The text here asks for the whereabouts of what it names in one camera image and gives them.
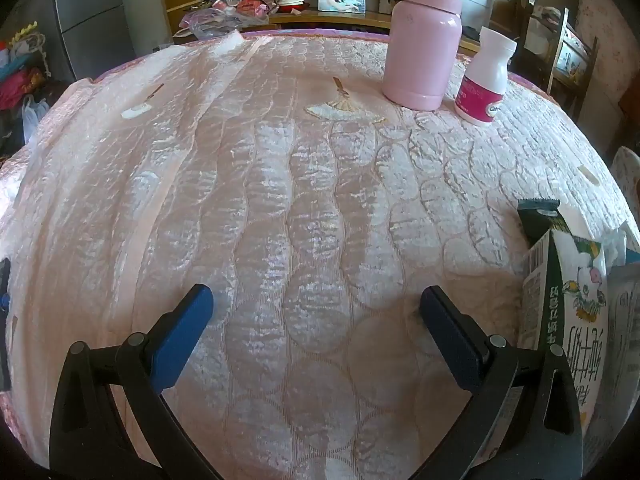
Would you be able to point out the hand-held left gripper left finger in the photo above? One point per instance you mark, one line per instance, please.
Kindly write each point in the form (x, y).
(186, 330)

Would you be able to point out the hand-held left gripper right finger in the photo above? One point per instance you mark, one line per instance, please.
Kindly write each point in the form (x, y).
(450, 332)

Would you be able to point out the green and white milk carton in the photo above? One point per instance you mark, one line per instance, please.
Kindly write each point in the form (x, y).
(585, 310)

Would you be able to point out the white printed snack bag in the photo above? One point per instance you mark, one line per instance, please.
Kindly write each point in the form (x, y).
(622, 340)

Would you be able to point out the dark green snack packet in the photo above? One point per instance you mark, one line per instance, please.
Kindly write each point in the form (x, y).
(535, 220)

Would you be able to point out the dark flat object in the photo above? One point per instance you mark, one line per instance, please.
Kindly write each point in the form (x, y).
(4, 335)

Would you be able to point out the white pill bottle pink label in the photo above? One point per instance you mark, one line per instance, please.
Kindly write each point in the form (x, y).
(482, 85)

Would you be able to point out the white plastic bag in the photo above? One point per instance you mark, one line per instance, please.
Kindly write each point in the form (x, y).
(35, 115)

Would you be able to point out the pink insulated bottle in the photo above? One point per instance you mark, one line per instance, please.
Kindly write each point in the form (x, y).
(420, 50)

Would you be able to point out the pile of colourful bags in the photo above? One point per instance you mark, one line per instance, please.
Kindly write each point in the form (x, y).
(20, 80)

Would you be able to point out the wooden chair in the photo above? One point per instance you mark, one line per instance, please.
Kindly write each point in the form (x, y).
(575, 55)

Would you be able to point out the clutter pile on cabinet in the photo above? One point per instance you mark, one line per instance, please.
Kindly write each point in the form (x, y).
(240, 5)

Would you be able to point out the grey refrigerator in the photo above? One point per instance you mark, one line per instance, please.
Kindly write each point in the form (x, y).
(85, 10)

